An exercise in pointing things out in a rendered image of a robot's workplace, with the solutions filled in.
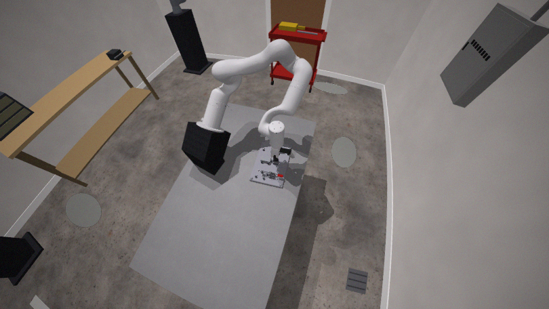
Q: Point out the toggle clamp with red handle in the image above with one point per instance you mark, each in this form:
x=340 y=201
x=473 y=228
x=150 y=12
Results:
x=271 y=174

